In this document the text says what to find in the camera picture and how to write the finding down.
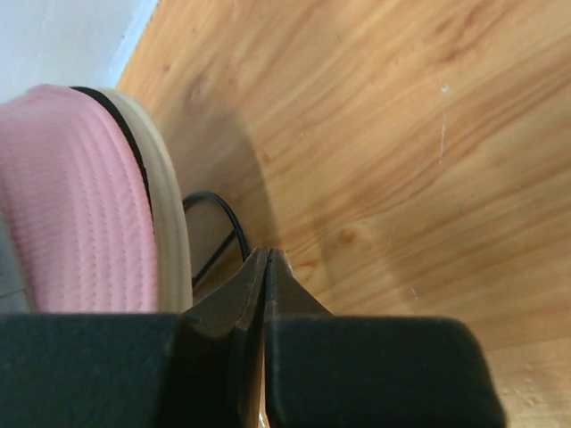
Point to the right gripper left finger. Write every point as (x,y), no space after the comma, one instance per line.
(200,368)

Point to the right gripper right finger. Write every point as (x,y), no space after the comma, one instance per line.
(323,370)

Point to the beige bucket hat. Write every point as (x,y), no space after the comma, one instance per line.
(175,292)

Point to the pink bucket hat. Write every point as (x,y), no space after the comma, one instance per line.
(83,247)

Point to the grey bucket hat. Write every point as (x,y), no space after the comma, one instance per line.
(15,296)

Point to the black bucket hat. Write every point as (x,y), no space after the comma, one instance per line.
(131,163)

